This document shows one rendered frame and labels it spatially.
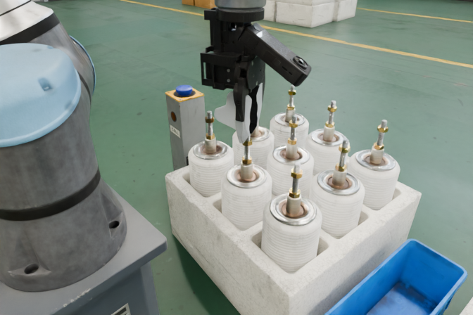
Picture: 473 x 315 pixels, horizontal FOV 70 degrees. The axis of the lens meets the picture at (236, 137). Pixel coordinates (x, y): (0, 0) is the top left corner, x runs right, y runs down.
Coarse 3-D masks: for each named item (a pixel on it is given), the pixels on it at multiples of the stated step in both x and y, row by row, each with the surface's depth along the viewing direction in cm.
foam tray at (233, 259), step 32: (192, 192) 70; (416, 192) 70; (192, 224) 72; (224, 224) 62; (256, 224) 62; (384, 224) 63; (192, 256) 78; (224, 256) 64; (256, 256) 56; (320, 256) 56; (352, 256) 59; (384, 256) 71; (224, 288) 68; (256, 288) 57; (288, 288) 51; (320, 288) 55; (352, 288) 66
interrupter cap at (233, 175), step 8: (232, 168) 65; (240, 168) 65; (256, 168) 65; (232, 176) 63; (240, 176) 63; (256, 176) 63; (264, 176) 63; (232, 184) 61; (240, 184) 61; (248, 184) 61; (256, 184) 60
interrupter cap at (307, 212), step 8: (272, 200) 57; (280, 200) 57; (304, 200) 57; (272, 208) 55; (280, 208) 55; (304, 208) 55; (312, 208) 55; (272, 216) 54; (280, 216) 54; (288, 216) 54; (296, 216) 54; (304, 216) 54; (312, 216) 53; (288, 224) 52; (296, 224) 52; (304, 224) 52
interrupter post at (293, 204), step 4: (288, 196) 54; (300, 196) 53; (288, 200) 54; (292, 200) 53; (296, 200) 53; (300, 200) 53; (288, 204) 54; (292, 204) 53; (296, 204) 53; (300, 204) 54; (288, 208) 54; (292, 208) 54; (296, 208) 54; (292, 212) 54; (296, 212) 54
